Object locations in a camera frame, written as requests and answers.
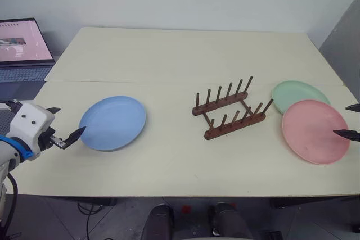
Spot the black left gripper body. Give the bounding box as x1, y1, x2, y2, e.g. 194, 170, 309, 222
38, 126, 69, 151

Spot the brown wooden dish rack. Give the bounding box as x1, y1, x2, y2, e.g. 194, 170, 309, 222
192, 75, 275, 141

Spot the red plate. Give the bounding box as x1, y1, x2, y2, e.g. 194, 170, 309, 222
281, 99, 351, 165

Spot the blue plate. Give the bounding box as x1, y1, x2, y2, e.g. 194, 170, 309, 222
78, 96, 148, 152

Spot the grey partition panel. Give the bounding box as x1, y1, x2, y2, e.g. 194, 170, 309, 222
319, 0, 360, 103

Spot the green plate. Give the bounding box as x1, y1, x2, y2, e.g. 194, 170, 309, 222
271, 80, 332, 116

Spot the open grey laptop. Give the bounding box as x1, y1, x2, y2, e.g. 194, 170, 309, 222
0, 17, 56, 83

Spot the dark rounded shape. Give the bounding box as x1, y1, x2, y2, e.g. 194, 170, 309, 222
207, 201, 254, 240
146, 203, 176, 240

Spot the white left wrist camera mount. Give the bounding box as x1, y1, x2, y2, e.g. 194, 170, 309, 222
4, 100, 56, 162

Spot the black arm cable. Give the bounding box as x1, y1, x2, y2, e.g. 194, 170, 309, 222
0, 172, 19, 233

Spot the thin black floor cable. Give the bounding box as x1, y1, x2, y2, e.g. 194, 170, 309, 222
77, 202, 102, 240

